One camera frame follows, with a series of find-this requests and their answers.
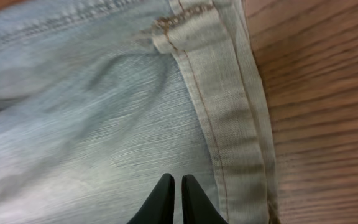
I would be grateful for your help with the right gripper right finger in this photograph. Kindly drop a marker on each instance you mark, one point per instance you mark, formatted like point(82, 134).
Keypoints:
point(197, 202)

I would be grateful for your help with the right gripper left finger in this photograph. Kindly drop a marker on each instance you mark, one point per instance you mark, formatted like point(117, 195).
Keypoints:
point(158, 202)

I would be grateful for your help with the light blue denim shorts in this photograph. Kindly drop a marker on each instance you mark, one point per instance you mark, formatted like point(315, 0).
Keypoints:
point(106, 103)

